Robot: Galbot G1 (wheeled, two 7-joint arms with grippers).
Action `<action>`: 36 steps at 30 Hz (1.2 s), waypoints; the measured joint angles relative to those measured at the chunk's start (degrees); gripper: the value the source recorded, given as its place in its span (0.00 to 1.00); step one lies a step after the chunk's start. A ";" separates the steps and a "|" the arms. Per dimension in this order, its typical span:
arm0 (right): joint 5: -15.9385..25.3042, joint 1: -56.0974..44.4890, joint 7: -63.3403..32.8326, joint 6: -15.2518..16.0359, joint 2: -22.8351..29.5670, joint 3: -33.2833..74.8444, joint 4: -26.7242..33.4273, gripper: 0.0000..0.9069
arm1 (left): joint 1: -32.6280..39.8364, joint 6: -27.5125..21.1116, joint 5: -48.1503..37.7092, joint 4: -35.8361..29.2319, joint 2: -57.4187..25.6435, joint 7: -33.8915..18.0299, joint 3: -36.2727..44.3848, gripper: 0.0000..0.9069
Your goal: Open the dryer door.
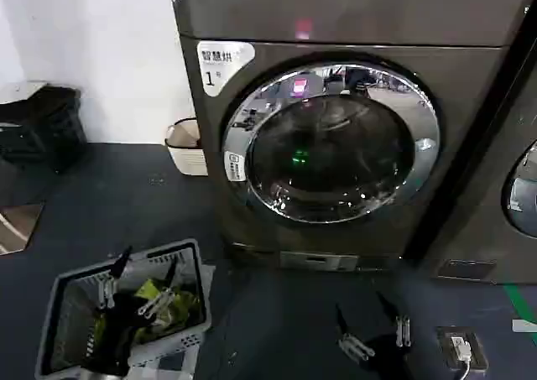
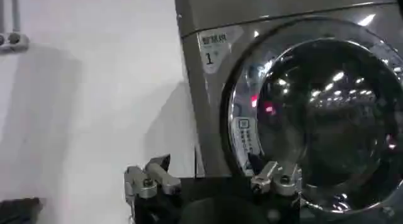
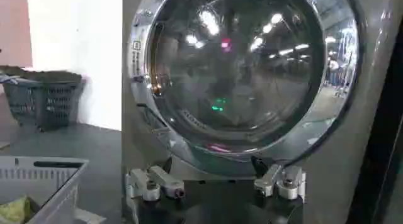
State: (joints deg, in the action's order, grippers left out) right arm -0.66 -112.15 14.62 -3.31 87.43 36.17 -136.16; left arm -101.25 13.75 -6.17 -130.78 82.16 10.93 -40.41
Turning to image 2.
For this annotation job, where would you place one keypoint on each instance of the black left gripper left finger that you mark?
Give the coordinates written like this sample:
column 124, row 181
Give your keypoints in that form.
column 156, row 177

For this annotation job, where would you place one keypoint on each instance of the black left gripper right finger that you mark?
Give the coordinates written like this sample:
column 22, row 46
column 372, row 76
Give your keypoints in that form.
column 274, row 180

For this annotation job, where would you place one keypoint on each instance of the round glass dryer door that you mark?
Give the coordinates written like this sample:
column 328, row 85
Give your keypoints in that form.
column 318, row 118

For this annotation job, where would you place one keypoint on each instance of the grey dryer cabinet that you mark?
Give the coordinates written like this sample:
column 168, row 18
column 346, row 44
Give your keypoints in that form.
column 210, row 87

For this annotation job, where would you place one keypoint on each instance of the white label sticker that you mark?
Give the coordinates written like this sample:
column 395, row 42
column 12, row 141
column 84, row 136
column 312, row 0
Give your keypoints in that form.
column 215, row 49

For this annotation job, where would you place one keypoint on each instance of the dark floor object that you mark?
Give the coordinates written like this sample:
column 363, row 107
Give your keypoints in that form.
column 19, row 210

